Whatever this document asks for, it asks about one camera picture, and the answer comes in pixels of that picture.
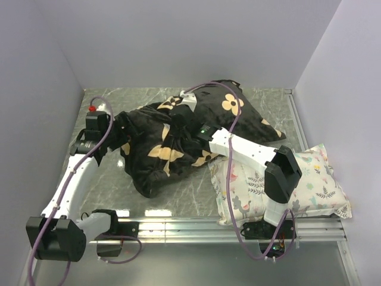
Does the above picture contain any black pillowcase with tan flowers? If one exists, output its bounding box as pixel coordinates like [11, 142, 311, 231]
[115, 80, 286, 198]

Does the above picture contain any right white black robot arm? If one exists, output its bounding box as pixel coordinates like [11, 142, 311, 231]
[169, 105, 302, 238]

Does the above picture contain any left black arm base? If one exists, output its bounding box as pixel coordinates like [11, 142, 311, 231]
[94, 221, 142, 264]

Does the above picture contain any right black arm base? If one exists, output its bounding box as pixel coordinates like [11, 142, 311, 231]
[241, 220, 296, 259]

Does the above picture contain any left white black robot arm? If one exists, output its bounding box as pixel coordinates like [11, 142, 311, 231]
[26, 111, 120, 262]

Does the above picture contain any white floral printed pillow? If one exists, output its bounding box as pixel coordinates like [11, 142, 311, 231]
[208, 144, 352, 226]

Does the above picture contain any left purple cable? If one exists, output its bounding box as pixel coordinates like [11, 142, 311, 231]
[28, 96, 142, 286]

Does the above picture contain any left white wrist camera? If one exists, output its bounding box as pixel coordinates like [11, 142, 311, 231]
[89, 103, 111, 115]

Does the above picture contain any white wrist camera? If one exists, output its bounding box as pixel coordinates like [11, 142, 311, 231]
[179, 91, 197, 112]
[89, 103, 111, 115]

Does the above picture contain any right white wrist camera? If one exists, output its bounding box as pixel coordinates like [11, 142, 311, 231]
[179, 91, 197, 112]

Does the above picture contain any aluminium mounting rail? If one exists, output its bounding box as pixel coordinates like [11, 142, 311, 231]
[32, 216, 348, 244]

